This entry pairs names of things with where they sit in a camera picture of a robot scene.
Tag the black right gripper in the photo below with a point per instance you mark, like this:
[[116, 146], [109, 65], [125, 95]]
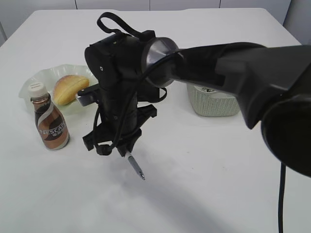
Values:
[[119, 118]]

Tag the grey grip patterned pen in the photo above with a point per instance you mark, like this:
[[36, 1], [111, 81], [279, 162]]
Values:
[[135, 165]]

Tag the brown Nescafe coffee bottle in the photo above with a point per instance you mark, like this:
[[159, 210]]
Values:
[[49, 121]]

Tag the sugared bread roll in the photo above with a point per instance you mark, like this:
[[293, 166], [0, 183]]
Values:
[[67, 87]]

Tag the small paper ball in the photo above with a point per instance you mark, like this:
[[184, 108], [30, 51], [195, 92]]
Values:
[[207, 90]]

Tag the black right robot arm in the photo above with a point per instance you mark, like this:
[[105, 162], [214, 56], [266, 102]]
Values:
[[271, 85]]

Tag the pale green wavy plate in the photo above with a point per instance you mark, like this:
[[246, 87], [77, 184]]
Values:
[[49, 78]]

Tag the light green plastic basket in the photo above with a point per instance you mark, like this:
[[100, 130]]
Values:
[[214, 104]]

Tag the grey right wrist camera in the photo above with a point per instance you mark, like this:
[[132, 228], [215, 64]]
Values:
[[88, 95]]

